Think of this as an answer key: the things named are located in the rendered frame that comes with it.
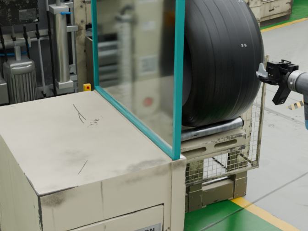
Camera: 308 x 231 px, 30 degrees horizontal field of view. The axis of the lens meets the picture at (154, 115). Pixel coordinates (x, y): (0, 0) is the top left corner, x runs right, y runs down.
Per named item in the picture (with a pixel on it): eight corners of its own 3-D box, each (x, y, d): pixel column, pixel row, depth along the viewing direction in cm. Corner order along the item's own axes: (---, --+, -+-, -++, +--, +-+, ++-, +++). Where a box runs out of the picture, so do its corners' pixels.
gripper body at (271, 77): (281, 58, 210) (304, 64, 200) (280, 81, 213) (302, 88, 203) (264, 61, 207) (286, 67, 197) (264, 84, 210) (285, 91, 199)
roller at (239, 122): (175, 145, 240) (175, 134, 238) (170, 140, 244) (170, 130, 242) (244, 128, 255) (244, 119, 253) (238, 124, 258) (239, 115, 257)
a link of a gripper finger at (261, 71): (257, 60, 217) (272, 64, 209) (257, 75, 219) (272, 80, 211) (250, 61, 216) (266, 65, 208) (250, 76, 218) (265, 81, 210)
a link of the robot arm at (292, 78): (310, 91, 199) (292, 95, 196) (302, 89, 203) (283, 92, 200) (312, 70, 197) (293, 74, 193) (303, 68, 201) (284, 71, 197)
